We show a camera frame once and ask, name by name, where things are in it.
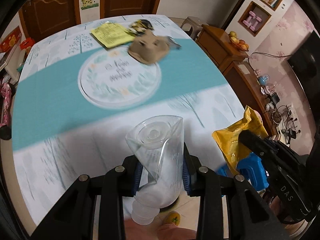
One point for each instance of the yellow paper leaflet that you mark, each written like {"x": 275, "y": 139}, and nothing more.
{"x": 112, "y": 35}

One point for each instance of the brown cardboard cup carrier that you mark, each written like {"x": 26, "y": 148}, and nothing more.
{"x": 149, "y": 48}

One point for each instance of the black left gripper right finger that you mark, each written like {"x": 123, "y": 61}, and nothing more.
{"x": 249, "y": 217}

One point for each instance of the fruit bowl with oranges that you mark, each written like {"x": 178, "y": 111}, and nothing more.
{"x": 237, "y": 43}

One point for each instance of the black gold snack wrapper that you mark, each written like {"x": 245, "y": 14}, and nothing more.
{"x": 139, "y": 27}

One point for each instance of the teal white patterned tablecloth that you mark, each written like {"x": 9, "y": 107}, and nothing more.
{"x": 76, "y": 100}

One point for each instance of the yellow slipper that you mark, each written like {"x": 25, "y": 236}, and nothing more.
{"x": 172, "y": 218}

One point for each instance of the pink trouser legs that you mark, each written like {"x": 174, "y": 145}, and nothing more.
{"x": 165, "y": 231}

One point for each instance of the yellow snack bag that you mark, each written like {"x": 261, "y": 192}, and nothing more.
{"x": 227, "y": 139}

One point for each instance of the pink dumbbells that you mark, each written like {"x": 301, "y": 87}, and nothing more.
{"x": 252, "y": 21}

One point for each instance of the pink hoverboard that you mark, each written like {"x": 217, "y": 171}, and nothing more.
{"x": 7, "y": 93}

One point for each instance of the wooden door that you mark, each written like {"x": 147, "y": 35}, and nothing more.
{"x": 42, "y": 18}

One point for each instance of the wooden side cabinet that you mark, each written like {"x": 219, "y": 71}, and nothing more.
{"x": 234, "y": 67}

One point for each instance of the beige plastic stool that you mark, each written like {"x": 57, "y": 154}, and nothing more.
{"x": 196, "y": 25}

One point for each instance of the blue plastic stool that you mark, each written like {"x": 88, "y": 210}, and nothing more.
{"x": 250, "y": 167}

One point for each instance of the clear plastic bottle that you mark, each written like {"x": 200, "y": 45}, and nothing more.
{"x": 158, "y": 144}

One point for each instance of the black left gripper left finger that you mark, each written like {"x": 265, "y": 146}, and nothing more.
{"x": 72, "y": 217}

